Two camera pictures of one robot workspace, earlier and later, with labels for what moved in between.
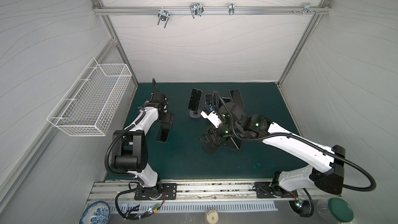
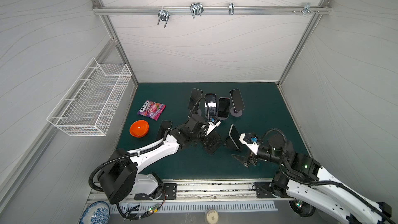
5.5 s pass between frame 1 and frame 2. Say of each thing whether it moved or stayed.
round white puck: stayed
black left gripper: moved
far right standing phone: stayed
